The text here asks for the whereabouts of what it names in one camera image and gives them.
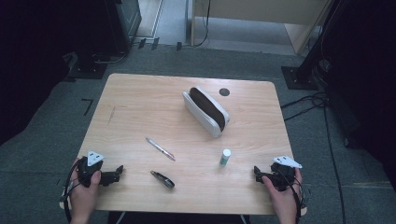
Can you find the dark monitor cabinet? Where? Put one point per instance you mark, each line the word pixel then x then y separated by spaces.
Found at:
pixel 127 21

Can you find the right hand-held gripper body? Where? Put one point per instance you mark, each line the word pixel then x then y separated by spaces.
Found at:
pixel 283 174

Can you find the person's left hand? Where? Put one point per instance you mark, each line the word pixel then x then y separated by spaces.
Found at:
pixel 83 196

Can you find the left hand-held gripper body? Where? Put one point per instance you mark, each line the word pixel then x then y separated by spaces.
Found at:
pixel 90 169

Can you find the silver pen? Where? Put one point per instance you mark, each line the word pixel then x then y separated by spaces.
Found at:
pixel 160 149

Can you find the light wooden furniture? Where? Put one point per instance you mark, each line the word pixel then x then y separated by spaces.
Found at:
pixel 261 11

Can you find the person's dark clothing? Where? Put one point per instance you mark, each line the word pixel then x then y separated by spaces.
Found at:
pixel 180 218

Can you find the white pencil case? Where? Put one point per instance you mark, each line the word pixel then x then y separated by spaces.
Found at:
pixel 206 111

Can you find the black stand with base plate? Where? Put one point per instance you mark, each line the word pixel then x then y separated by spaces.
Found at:
pixel 306 67
pixel 88 67

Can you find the black round table grommet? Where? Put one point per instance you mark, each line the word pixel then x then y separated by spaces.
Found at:
pixel 224 92

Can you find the person's right hand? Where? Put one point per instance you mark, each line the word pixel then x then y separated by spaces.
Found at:
pixel 281 199

